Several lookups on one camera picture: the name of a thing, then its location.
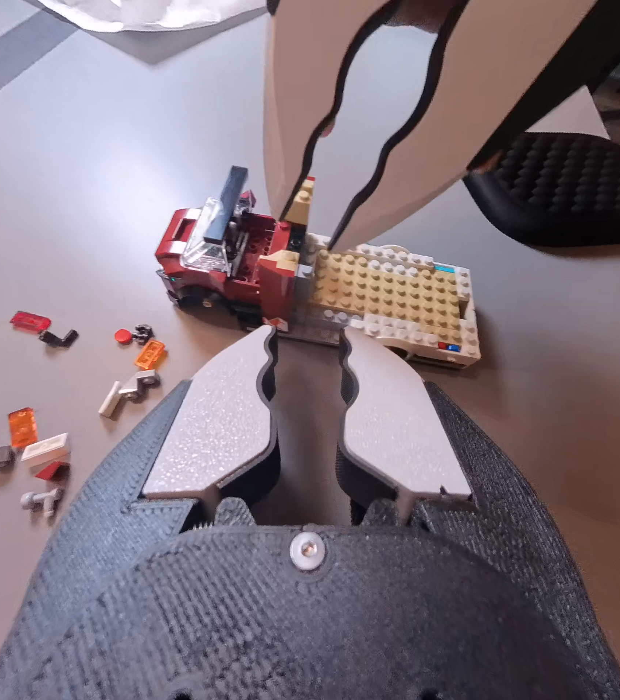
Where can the red round stud brick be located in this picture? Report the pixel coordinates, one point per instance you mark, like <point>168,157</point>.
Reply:
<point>122,336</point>

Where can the white flat tile brick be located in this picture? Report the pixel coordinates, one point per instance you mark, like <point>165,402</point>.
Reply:
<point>108,399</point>

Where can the light grey tap brick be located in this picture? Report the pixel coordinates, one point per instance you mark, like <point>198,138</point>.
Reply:
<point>42,499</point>

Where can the white paper bag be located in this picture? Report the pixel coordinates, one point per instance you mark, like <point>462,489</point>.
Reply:
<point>151,13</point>

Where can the dark red slope brick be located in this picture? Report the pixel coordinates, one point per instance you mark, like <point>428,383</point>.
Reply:
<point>53,472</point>

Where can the orange transparent plate brick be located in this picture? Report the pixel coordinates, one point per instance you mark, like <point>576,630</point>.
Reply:
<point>23,426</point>
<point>150,354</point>

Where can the black elbow brick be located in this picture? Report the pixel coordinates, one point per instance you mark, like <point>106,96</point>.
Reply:
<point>58,339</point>

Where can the grey bracket brick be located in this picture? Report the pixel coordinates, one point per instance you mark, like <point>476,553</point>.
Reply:
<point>140,383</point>

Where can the black clip brick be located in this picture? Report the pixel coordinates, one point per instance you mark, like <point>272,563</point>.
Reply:
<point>143,332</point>

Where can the white slope brick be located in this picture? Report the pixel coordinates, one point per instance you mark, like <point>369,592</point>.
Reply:
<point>44,449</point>

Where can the toy brick truck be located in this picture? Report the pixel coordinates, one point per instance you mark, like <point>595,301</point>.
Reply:
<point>386,284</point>

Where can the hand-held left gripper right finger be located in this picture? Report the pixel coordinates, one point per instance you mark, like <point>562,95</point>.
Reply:
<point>403,437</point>

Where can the red transparent plate brick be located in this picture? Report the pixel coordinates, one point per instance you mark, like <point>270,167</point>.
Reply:
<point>30,320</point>

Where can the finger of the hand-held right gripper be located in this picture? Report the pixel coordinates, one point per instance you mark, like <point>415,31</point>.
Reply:
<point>299,82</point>
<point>479,98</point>

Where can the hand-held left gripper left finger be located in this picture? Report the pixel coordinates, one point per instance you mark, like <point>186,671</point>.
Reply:
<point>211,432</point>

